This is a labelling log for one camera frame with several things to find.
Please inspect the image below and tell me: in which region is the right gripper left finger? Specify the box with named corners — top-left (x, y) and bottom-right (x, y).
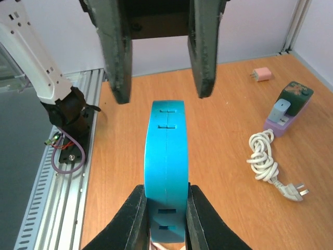
top-left (84, 184), bottom-right (150, 250)

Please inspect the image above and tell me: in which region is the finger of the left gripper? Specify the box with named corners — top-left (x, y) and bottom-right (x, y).
top-left (83, 1), bottom-right (132, 104)
top-left (188, 1), bottom-right (221, 98)

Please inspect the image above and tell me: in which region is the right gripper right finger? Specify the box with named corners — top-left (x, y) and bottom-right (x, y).
top-left (185, 184), bottom-right (251, 250)

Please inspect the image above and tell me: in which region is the teal square plug adapter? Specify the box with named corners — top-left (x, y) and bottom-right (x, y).
top-left (144, 101), bottom-right (189, 243)

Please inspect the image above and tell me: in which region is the small pink plug adapter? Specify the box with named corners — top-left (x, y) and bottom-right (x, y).
top-left (250, 67), bottom-right (273, 82)

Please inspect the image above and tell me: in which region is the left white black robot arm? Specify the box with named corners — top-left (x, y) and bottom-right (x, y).
top-left (1, 1), bottom-right (226, 138)

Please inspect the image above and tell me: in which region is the light blue plug adapter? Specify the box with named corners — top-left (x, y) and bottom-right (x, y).
top-left (268, 98), bottom-right (291, 123)

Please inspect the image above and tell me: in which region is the left green circuit board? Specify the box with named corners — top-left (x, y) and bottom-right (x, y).
top-left (44, 132), bottom-right (62, 145)

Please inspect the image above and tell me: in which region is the dark green cube adapter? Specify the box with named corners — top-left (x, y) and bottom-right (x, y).
top-left (277, 81), bottom-right (314, 117)

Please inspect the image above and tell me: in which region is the purple power strip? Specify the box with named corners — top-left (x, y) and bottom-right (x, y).
top-left (263, 101), bottom-right (310, 137)

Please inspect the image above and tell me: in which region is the aluminium front rail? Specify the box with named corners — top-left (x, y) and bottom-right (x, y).
top-left (12, 69), bottom-right (106, 250)

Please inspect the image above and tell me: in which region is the left aluminium frame post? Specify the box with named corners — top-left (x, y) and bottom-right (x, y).
top-left (278, 0), bottom-right (312, 55)

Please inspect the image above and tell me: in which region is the grey slotted cable duct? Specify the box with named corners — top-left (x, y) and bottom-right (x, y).
top-left (14, 147), bottom-right (59, 249)

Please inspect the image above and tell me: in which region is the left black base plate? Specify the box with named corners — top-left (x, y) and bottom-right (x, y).
top-left (59, 106), bottom-right (96, 164)

